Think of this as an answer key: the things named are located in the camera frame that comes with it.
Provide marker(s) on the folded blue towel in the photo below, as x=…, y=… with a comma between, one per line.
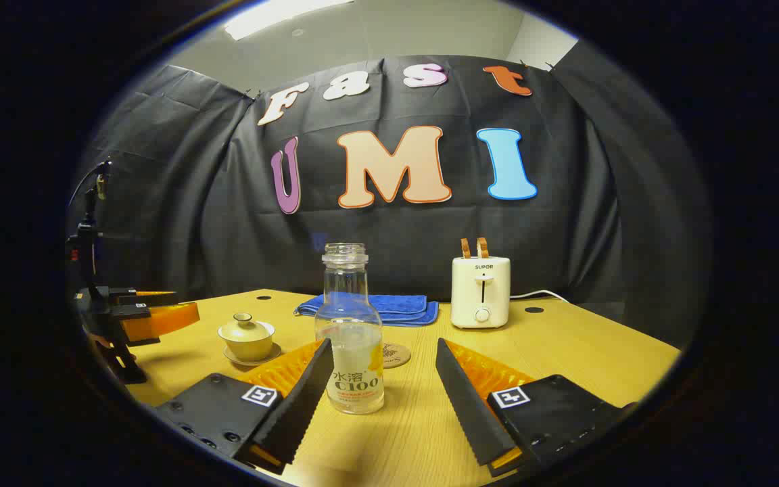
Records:
x=396, y=308

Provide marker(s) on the white toaster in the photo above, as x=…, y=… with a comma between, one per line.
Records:
x=481, y=291

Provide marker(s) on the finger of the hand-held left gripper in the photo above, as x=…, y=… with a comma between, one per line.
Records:
x=139, y=297
x=159, y=321

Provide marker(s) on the round cork coaster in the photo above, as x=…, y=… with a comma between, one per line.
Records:
x=397, y=355

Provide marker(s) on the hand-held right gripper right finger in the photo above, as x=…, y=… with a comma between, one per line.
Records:
x=467, y=406

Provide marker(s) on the clear water bottle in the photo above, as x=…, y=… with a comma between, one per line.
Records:
x=356, y=352

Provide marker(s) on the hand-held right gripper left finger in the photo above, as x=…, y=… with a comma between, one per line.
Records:
x=305, y=399

